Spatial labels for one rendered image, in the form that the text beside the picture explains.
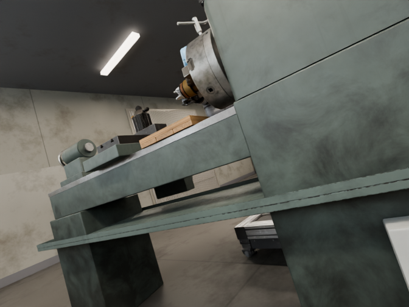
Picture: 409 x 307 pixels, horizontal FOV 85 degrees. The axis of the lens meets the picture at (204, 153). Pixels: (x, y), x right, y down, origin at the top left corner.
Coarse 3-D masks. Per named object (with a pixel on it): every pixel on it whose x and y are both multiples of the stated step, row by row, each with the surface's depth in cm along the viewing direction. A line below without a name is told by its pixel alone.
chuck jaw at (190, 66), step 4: (192, 60) 86; (188, 64) 87; (192, 64) 86; (184, 68) 90; (188, 68) 89; (192, 68) 86; (184, 72) 90; (188, 72) 89; (184, 76) 90; (188, 76) 91; (188, 80) 95; (192, 80) 96; (188, 84) 99; (192, 84) 99
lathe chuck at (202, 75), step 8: (200, 40) 85; (192, 48) 87; (200, 48) 84; (192, 56) 86; (200, 56) 84; (200, 64) 84; (208, 64) 82; (192, 72) 86; (200, 72) 85; (208, 72) 84; (200, 80) 86; (208, 80) 85; (216, 80) 84; (200, 88) 88; (216, 88) 86; (208, 96) 90; (216, 96) 89; (224, 96) 89; (216, 104) 94; (224, 104) 95
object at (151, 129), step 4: (152, 124) 125; (156, 124) 125; (160, 124) 128; (164, 124) 131; (148, 128) 127; (152, 128) 125; (156, 128) 124; (160, 128) 127; (140, 132) 130; (144, 132) 128; (148, 132) 127; (152, 132) 125
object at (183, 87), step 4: (184, 80) 103; (180, 84) 105; (184, 84) 102; (180, 88) 104; (184, 88) 102; (188, 88) 102; (192, 88) 102; (196, 88) 102; (180, 92) 105; (184, 92) 104; (188, 92) 103; (192, 92) 102; (196, 92) 104; (184, 96) 106; (188, 96) 106; (192, 96) 106
